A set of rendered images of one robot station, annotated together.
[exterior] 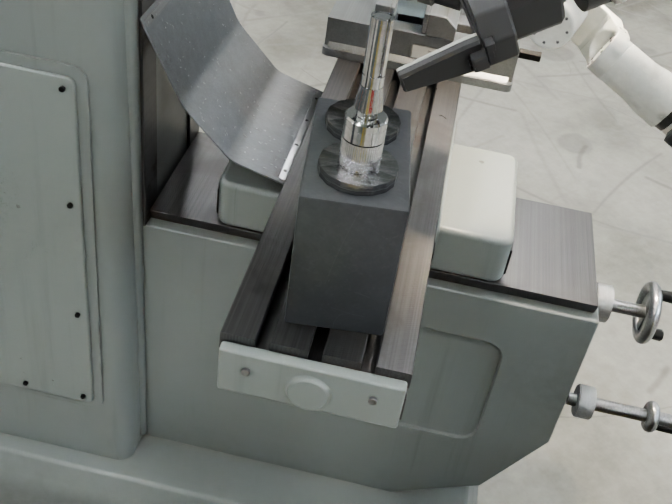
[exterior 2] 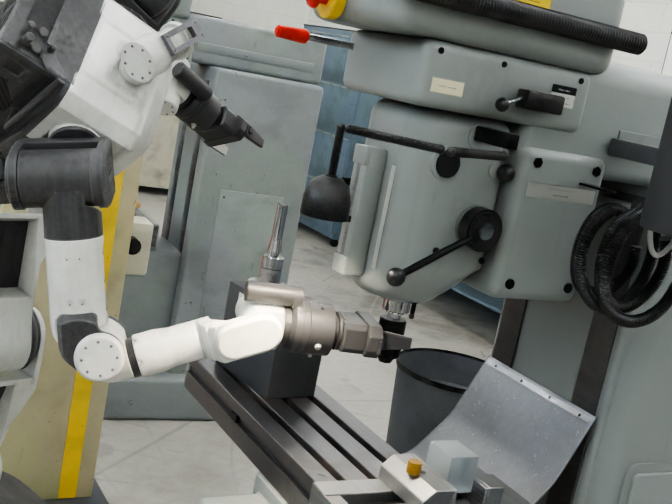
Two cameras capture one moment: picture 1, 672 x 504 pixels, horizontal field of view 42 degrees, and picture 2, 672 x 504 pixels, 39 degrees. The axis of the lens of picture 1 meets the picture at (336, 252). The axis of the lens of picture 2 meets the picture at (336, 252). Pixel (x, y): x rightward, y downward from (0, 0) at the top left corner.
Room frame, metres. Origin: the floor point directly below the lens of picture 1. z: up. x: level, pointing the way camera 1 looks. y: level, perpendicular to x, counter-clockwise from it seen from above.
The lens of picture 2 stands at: (2.53, -1.08, 1.67)
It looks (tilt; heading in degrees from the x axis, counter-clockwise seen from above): 11 degrees down; 144
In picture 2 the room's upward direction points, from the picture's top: 11 degrees clockwise
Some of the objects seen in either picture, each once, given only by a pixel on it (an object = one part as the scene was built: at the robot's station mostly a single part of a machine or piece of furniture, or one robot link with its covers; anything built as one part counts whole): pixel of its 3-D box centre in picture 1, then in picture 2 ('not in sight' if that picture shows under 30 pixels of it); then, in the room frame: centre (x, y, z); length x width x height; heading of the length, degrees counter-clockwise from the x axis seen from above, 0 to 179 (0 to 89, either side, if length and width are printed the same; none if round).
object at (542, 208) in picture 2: not in sight; (508, 212); (1.32, 0.15, 1.47); 0.24 x 0.19 x 0.26; 175
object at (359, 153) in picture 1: (362, 143); (270, 271); (0.83, -0.01, 1.21); 0.05 x 0.05 x 0.05
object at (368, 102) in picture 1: (374, 67); (278, 230); (0.83, -0.01, 1.30); 0.03 x 0.03 x 0.11
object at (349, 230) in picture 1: (350, 209); (271, 334); (0.88, -0.01, 1.09); 0.22 x 0.12 x 0.20; 1
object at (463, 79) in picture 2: not in sight; (465, 81); (1.31, -0.01, 1.68); 0.34 x 0.24 x 0.10; 85
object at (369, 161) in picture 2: not in sight; (359, 210); (1.30, -0.16, 1.45); 0.04 x 0.04 x 0.21; 85
